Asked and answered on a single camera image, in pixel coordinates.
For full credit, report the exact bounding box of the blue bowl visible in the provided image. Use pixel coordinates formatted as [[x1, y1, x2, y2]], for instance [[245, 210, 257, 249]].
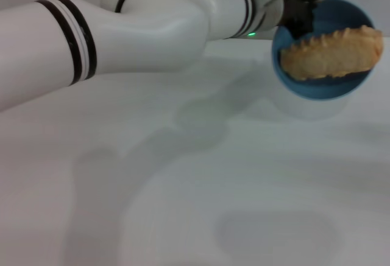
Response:
[[271, 0, 377, 121]]

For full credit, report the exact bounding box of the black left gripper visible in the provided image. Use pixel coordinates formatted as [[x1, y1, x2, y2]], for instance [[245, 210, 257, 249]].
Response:
[[282, 0, 314, 40]]

